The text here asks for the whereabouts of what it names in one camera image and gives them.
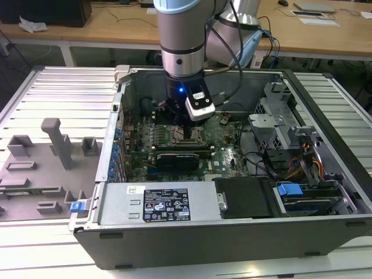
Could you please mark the grey parts rack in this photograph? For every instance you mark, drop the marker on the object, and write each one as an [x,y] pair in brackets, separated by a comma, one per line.
[37,162]

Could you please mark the blue card retention clip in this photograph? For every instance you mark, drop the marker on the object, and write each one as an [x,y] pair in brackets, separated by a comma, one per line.
[112,165]
[114,156]
[111,174]
[116,147]
[118,134]

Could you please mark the black box on desk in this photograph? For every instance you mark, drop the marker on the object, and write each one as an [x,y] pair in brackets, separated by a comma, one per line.
[43,11]

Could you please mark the CPU socket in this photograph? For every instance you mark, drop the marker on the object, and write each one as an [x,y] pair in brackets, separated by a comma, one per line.
[173,139]

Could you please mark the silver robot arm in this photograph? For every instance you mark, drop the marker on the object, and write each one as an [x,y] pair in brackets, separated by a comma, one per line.
[180,35]

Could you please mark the black graphics card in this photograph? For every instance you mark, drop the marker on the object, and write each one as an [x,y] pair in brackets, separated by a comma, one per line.
[177,161]

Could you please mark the blue expansion slot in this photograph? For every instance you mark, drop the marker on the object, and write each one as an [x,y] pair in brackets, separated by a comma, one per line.
[152,174]

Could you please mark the paper with dark print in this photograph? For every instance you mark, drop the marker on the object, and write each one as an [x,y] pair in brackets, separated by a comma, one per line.
[308,14]

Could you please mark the silver metal drive cage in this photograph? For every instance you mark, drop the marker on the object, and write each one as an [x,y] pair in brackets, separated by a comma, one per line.
[264,128]

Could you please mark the green motherboard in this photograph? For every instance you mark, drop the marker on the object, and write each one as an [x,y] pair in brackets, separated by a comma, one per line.
[226,168]

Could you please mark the black plastic shroud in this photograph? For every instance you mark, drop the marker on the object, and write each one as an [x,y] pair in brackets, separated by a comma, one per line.
[247,197]

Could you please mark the silver power supply unit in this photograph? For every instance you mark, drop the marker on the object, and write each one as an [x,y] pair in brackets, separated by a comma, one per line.
[122,203]

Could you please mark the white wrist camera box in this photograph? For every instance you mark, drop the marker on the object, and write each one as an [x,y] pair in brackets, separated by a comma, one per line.
[200,112]

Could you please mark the white crumpled paper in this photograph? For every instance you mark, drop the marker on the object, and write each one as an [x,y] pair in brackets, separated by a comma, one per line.
[32,26]

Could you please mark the blue case latch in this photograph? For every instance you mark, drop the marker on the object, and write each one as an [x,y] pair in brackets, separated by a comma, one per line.
[76,207]

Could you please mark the hard disk in blue carrier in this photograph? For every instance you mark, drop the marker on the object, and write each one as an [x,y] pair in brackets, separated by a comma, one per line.
[289,190]

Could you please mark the black open PC case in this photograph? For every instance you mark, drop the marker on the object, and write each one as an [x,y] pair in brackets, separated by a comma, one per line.
[203,247]

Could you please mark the white power adapter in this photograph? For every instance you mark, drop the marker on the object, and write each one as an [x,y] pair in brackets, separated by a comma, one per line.
[257,62]

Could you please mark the grey flat laptop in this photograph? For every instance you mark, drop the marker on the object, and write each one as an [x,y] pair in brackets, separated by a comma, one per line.
[314,6]

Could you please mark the white paper sheet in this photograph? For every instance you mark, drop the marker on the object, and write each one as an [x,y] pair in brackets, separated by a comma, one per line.
[366,15]
[319,21]

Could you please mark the black computer mouse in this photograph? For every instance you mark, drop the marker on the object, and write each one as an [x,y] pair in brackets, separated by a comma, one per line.
[282,2]

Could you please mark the wooden desk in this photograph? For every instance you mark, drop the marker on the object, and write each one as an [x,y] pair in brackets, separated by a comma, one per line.
[116,32]

